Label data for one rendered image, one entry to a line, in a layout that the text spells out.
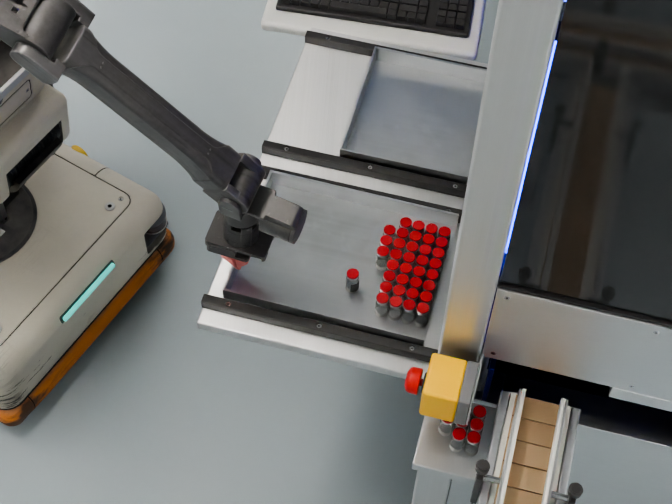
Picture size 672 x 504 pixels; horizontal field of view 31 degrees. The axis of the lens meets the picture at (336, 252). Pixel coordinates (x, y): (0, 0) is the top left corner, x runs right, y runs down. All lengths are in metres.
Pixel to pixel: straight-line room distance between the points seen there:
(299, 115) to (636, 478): 0.88
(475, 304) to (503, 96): 0.43
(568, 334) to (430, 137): 0.63
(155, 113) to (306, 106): 0.62
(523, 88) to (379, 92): 0.97
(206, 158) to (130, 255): 1.18
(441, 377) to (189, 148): 0.49
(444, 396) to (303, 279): 0.39
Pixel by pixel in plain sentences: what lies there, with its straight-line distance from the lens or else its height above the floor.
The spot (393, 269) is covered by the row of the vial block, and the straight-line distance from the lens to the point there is 2.00.
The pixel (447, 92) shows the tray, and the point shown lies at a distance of 2.31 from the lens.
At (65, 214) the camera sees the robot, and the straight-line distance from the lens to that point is 2.92.
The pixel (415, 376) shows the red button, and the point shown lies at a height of 1.01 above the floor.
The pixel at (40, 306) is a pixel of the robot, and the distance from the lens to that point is 2.79.
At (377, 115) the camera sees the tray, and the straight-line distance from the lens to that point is 2.26.
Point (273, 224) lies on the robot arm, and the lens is 1.85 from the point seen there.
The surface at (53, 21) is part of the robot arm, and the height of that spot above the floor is 1.47.
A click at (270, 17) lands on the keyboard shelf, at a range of 2.54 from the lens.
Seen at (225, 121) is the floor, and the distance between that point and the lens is 3.41.
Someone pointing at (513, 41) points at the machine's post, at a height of 1.67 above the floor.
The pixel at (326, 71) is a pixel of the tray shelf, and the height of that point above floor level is 0.88.
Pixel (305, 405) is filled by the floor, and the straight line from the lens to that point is 2.91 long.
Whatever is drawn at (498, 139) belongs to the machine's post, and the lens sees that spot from 1.42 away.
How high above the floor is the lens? 2.60
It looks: 56 degrees down
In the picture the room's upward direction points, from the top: 2 degrees clockwise
